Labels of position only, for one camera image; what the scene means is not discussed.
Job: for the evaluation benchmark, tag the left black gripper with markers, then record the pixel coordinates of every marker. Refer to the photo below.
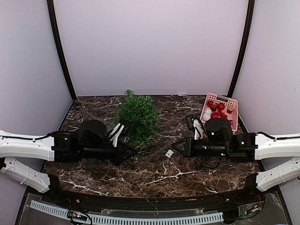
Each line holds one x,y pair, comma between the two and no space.
121,157

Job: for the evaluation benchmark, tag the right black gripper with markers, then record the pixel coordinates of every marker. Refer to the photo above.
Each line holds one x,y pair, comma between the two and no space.
188,151

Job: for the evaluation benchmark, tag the small green christmas tree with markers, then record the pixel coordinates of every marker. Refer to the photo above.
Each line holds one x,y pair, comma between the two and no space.
142,117

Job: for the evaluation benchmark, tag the pink plastic basket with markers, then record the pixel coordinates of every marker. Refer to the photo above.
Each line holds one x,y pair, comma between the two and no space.
226,100

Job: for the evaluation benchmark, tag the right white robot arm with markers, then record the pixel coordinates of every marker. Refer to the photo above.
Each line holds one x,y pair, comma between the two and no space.
278,146

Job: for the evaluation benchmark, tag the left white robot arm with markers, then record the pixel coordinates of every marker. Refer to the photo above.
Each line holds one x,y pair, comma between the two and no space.
13,146

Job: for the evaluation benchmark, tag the white ball ornament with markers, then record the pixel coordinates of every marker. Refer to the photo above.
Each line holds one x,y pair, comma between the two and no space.
207,114

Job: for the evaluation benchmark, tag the red ball ornament cluster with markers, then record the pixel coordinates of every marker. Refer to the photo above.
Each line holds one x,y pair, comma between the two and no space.
225,114

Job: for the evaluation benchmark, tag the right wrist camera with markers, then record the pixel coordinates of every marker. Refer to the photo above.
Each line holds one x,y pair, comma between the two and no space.
194,125

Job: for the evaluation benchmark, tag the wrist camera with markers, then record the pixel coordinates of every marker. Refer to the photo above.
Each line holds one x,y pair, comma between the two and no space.
194,125
121,129

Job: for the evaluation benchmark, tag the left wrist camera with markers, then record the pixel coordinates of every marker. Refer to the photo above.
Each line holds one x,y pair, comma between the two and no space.
121,129

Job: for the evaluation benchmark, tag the white perforated cable duct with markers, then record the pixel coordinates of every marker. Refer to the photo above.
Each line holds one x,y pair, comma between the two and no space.
80,218

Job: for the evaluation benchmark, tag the right black frame pole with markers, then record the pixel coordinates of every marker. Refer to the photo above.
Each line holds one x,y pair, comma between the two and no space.
243,47

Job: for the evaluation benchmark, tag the black frame pole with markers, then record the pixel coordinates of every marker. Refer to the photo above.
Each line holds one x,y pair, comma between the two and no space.
243,47
59,48

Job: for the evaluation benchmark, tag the left black frame pole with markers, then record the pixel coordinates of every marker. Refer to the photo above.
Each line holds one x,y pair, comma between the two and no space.
59,48

